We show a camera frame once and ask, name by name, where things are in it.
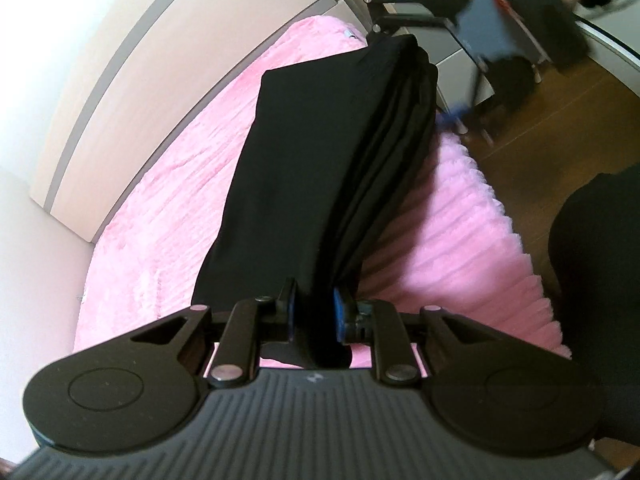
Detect black trousers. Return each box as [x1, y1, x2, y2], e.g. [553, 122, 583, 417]
[192, 35, 437, 368]

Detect white drawer cabinet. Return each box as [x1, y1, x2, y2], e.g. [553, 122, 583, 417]
[397, 0, 547, 134]

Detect pink bed blanket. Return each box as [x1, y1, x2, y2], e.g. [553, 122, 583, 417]
[74, 16, 570, 356]

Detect beige headboard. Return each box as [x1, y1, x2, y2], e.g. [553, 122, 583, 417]
[30, 0, 361, 243]

